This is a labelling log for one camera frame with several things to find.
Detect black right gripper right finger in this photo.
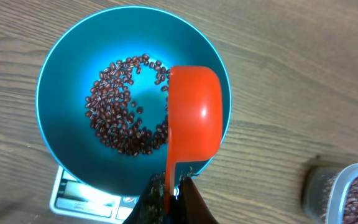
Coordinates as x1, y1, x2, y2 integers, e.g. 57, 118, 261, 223
175, 167, 218, 224

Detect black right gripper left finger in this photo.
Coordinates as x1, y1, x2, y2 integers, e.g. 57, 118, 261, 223
123, 173, 165, 224

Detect red measuring scoop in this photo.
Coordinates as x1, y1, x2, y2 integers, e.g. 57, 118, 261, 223
164, 65, 223, 214

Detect white digital kitchen scale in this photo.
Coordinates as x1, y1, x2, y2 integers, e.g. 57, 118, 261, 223
49, 166, 150, 223

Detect teal plastic bowl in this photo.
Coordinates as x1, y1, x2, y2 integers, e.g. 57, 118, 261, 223
35, 6, 232, 196

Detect red azuki beans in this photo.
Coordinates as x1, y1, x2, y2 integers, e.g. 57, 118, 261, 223
85, 54, 171, 157

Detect clear plastic container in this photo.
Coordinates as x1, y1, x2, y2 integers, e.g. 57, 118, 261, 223
301, 163, 358, 224

